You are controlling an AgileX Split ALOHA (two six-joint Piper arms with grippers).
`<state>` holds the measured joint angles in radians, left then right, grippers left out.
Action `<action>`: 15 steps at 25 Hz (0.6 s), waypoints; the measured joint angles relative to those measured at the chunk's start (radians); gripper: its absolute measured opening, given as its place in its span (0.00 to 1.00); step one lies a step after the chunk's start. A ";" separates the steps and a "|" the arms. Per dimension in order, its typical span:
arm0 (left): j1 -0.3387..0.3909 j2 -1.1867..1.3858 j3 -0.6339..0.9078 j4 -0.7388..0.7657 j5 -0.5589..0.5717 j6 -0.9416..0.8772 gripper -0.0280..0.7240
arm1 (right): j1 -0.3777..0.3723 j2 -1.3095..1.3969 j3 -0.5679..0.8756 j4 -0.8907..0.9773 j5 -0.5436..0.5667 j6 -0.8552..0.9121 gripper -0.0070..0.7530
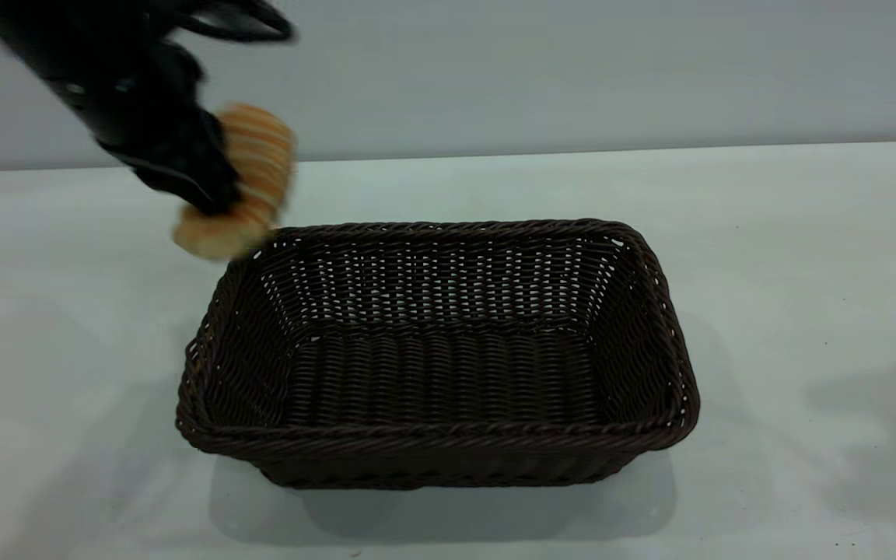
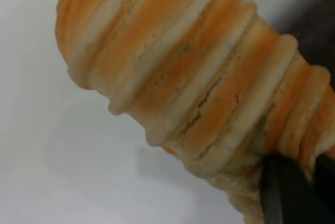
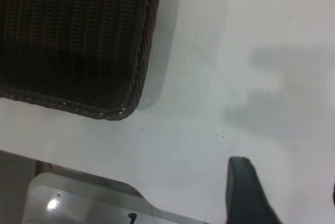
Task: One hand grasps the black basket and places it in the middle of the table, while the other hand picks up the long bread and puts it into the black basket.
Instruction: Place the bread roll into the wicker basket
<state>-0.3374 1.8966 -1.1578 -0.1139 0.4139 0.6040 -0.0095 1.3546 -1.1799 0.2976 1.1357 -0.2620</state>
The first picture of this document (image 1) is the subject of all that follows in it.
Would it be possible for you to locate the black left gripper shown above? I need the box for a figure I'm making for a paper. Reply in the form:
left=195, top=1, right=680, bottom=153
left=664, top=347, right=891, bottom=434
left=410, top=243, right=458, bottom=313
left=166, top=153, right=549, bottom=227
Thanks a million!
left=44, top=39, right=243, bottom=218

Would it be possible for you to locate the ridged golden bread roll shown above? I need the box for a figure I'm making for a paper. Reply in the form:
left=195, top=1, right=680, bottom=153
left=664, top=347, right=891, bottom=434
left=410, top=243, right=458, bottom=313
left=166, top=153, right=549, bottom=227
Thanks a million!
left=173, top=103, right=296, bottom=261

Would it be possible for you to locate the black woven wicker basket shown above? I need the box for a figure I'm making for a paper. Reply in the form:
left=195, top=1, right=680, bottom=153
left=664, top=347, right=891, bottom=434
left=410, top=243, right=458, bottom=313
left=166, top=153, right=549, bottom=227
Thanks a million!
left=175, top=219, right=702, bottom=491

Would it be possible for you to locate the black looped cable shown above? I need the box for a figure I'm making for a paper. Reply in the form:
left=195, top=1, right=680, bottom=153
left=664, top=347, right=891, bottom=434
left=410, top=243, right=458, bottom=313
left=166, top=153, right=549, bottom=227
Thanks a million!
left=172, top=0, right=296, bottom=44

